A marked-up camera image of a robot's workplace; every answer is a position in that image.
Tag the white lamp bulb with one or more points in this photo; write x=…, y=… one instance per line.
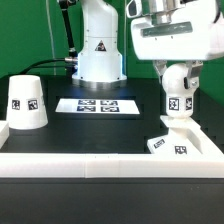
x=179, y=100

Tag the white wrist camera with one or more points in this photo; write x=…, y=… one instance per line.
x=134, y=8

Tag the white fence wall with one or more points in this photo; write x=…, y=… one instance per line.
x=44, y=165

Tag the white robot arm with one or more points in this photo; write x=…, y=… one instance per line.
x=100, y=62

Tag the white marker sheet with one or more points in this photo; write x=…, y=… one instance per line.
x=97, y=106

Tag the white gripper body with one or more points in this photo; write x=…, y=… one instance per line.
x=185, y=38

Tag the white lamp shade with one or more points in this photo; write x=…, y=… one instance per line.
x=26, y=109

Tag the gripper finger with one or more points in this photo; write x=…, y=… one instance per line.
x=160, y=67
x=193, y=72

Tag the white lamp base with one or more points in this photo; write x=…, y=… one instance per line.
x=177, y=142

